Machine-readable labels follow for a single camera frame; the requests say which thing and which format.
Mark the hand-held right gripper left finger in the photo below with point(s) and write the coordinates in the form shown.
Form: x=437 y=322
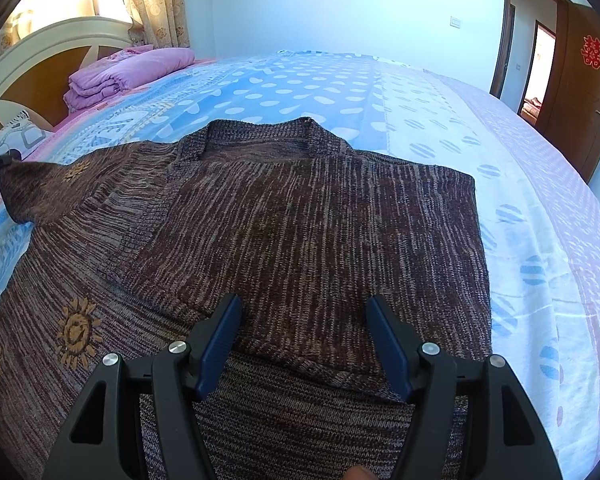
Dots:
x=219 y=345

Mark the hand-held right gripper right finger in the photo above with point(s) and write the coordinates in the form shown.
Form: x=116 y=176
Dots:
x=387 y=345

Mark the brown knit sweater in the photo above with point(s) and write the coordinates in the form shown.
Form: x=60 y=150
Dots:
x=280 y=220

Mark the person's right hand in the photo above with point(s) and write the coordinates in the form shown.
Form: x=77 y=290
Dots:
x=361 y=473

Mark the white patterned pillow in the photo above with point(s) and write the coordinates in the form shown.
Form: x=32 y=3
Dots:
x=25 y=135

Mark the cream and wood headboard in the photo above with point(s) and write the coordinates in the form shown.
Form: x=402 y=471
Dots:
x=55 y=30

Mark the folded purple quilt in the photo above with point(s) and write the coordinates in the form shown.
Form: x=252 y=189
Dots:
x=140 y=67

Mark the blue and pink patterned bedsheet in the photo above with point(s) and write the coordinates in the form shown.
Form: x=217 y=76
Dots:
x=530 y=210

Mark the beige floral curtain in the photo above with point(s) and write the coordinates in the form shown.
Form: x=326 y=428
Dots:
x=165 y=10

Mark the brown wooden door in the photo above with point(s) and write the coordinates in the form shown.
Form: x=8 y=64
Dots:
x=580 y=100

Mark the red paper door decoration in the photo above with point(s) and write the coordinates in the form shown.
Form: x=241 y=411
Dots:
x=594 y=52

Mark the white wall switch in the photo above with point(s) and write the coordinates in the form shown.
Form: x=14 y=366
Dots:
x=455 y=22

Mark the dark wooden door frame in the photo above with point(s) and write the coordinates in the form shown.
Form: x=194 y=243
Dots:
x=502 y=35

